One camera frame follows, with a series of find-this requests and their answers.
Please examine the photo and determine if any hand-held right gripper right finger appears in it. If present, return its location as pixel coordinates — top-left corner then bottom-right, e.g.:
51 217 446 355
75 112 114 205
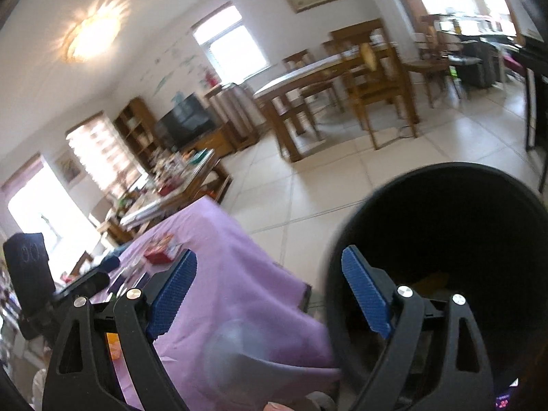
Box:
341 244 496 411

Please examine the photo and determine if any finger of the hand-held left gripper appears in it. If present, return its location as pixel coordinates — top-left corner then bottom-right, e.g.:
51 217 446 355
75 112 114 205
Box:
53 271 111 305

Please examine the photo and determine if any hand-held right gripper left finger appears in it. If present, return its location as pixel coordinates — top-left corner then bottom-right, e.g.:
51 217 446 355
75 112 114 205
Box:
43 249 198 411

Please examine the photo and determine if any translucent grey plastic sheet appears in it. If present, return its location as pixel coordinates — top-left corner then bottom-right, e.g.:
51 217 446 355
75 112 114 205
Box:
204 320 343 395

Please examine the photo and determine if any black trash bin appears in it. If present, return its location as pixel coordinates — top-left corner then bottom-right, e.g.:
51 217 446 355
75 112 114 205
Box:
323 162 548 411

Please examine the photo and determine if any red drink carton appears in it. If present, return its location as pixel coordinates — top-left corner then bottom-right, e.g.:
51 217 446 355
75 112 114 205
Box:
143 235 177 264

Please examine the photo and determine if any purple tablecloth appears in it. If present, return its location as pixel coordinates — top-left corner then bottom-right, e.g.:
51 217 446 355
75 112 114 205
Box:
92 195 343 411

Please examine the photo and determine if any large bright window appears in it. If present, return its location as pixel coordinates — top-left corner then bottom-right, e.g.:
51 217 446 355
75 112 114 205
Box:
2 154 61 266

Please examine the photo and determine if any orange packet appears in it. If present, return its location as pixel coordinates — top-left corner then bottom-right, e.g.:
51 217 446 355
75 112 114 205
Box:
107 334 125 360

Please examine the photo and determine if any wooden coffee table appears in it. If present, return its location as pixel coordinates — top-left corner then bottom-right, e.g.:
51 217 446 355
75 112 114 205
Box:
120 148 234 232

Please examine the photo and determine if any small framed picture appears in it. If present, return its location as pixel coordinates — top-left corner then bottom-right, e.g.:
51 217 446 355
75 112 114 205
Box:
53 151 84 187

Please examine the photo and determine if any window with striped blinds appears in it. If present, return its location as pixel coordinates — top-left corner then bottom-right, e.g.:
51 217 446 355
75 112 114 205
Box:
65 111 144 198

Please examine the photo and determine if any wooden bookshelf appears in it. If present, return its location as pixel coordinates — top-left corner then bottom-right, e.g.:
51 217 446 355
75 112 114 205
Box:
113 98 165 167

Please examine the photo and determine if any flat screen television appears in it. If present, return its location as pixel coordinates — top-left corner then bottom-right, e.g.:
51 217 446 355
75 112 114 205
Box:
153 93 217 148

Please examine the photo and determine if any wooden dining chair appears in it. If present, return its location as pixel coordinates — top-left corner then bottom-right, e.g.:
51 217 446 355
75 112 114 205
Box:
411 15 463 108
332 19 420 150
280 49 343 114

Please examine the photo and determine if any wooden dining table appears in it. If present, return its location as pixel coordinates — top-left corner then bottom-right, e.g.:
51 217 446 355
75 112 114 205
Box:
252 47 420 162

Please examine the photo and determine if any round glowing ceiling lamp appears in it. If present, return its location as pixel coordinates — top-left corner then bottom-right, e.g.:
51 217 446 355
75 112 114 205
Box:
62 0 129 63

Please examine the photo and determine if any white framed window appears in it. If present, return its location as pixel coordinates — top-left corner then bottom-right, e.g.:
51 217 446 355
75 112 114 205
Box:
192 5 271 82

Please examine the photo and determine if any white standing air conditioner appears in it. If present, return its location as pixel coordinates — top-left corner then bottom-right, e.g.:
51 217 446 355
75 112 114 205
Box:
370 0 412 43

